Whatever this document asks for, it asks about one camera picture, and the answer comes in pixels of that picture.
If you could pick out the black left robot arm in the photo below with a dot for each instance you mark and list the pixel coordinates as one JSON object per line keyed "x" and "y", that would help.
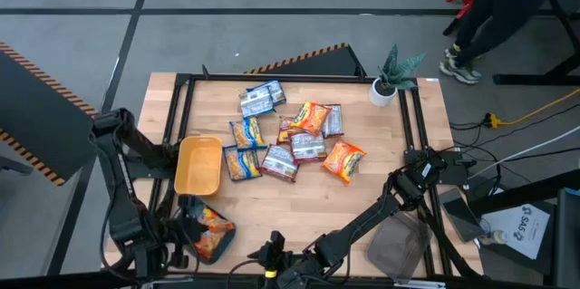
{"x": 111, "y": 144}

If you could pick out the snake plant in white pot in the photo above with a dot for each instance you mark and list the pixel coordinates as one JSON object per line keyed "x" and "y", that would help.
{"x": 385, "y": 92}

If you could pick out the clear grey plastic bin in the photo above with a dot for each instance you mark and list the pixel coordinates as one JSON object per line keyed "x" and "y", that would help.
{"x": 399, "y": 246}

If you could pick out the black hazard-striped floor panel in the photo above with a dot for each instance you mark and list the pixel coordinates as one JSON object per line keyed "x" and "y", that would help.
{"x": 326, "y": 64}
{"x": 41, "y": 117}

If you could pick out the dark tablet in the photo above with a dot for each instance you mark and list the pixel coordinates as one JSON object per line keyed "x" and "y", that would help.
{"x": 462, "y": 216}

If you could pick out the orange Maruchan ramen packet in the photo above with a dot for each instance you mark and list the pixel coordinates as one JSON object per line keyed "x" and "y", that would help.
{"x": 214, "y": 234}
{"x": 344, "y": 160}
{"x": 311, "y": 118}

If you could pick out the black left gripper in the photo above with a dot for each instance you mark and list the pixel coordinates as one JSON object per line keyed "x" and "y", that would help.
{"x": 162, "y": 253}

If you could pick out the black desk leg frame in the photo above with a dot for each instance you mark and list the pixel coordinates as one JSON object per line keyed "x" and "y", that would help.
{"x": 521, "y": 79}

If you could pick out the small clear bottle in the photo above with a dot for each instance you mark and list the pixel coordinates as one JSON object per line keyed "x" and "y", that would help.
{"x": 496, "y": 237}

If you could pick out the black diagonal beam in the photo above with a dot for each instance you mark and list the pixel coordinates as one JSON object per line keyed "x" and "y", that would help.
{"x": 521, "y": 194}

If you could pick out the white printed paper sheet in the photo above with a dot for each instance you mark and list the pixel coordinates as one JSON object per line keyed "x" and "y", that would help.
{"x": 525, "y": 230}

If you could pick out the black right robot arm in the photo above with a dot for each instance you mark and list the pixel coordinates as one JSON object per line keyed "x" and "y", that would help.
{"x": 358, "y": 228}

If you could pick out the person's shoe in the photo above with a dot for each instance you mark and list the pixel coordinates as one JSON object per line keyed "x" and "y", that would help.
{"x": 461, "y": 72}
{"x": 452, "y": 51}

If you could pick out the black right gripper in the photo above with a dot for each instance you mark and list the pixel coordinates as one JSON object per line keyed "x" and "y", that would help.
{"x": 274, "y": 262}

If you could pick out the blue Maruchan ramen packet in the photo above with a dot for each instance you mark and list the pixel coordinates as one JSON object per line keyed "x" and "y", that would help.
{"x": 248, "y": 133}
{"x": 242, "y": 163}
{"x": 256, "y": 102}
{"x": 277, "y": 92}

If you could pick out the yellow-orange plastic bin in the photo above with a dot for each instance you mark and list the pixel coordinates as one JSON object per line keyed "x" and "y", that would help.
{"x": 198, "y": 165}

